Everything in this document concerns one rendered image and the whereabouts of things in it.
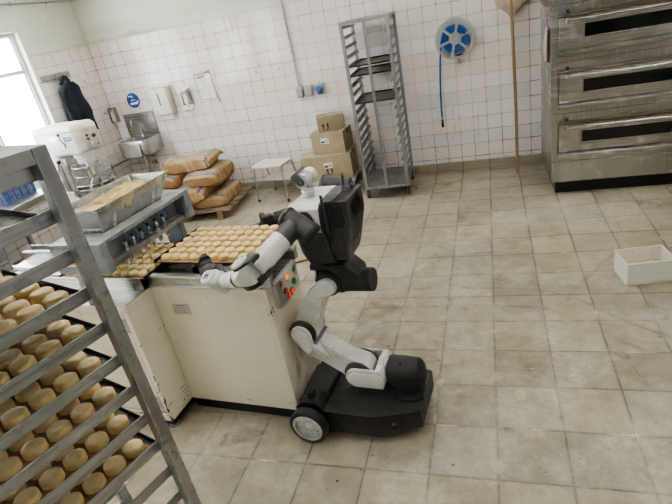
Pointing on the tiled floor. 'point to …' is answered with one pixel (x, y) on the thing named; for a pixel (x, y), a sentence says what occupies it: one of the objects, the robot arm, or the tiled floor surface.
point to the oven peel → (513, 60)
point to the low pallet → (222, 206)
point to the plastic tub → (643, 265)
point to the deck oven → (606, 93)
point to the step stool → (274, 173)
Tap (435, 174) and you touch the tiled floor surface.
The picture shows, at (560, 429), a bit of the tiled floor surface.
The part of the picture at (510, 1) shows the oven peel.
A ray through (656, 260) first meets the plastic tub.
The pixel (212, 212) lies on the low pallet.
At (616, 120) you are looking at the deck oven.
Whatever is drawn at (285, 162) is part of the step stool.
